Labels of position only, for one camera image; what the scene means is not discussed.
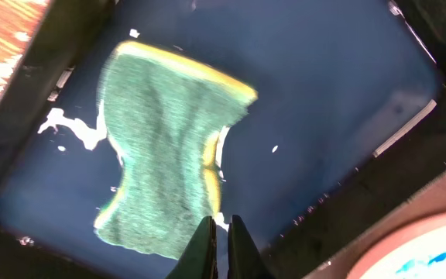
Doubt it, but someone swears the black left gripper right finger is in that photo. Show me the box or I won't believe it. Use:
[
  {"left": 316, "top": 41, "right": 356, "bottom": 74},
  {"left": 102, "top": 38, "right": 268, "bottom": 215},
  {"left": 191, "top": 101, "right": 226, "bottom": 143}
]
[{"left": 227, "top": 215, "right": 275, "bottom": 279}]

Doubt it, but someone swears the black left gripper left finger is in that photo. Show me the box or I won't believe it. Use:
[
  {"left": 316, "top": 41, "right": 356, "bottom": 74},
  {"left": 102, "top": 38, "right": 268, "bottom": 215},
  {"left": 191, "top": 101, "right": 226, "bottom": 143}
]
[{"left": 166, "top": 216, "right": 218, "bottom": 279}]

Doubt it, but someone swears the green yellow sponge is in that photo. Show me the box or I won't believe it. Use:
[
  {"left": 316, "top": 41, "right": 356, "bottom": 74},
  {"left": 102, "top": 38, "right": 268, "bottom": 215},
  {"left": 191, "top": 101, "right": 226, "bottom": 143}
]
[{"left": 94, "top": 41, "right": 258, "bottom": 259}]

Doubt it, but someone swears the black water tray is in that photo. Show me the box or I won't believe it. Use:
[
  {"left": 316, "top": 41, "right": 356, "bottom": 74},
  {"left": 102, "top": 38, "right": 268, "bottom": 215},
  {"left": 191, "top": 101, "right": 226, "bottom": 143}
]
[{"left": 0, "top": 0, "right": 446, "bottom": 278}]

